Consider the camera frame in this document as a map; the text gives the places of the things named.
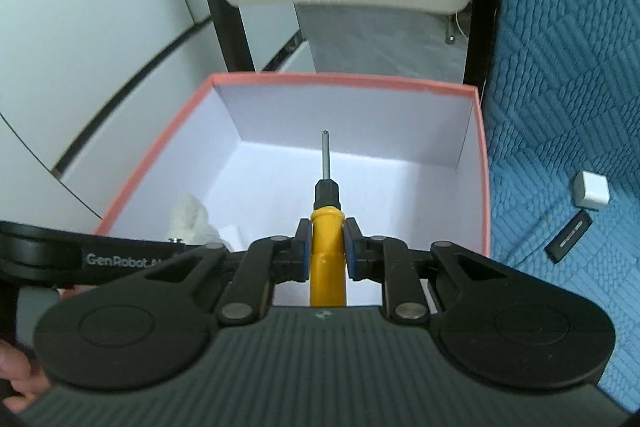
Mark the person's left hand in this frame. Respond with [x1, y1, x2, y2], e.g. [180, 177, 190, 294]
[0, 339, 49, 414]

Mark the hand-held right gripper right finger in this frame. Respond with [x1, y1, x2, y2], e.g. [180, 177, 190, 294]
[343, 217, 506, 327]

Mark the yellow handled screwdriver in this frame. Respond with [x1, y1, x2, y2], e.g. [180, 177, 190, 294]
[307, 130, 349, 308]

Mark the pink cardboard box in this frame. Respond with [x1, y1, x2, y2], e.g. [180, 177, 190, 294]
[62, 73, 491, 308]

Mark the white charger adapter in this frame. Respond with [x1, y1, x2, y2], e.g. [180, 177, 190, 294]
[572, 172, 611, 212]

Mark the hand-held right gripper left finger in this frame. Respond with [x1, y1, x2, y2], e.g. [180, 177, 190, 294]
[145, 218, 311, 327]

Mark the white cabinet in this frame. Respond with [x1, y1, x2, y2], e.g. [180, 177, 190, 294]
[0, 0, 317, 234]

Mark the white fluffy hair clip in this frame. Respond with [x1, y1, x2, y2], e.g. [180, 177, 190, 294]
[167, 193, 224, 249]

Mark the black flat stick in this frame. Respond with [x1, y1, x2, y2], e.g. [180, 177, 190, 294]
[544, 212, 595, 264]

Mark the blue textured mat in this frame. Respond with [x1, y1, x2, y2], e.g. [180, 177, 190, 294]
[481, 0, 640, 413]

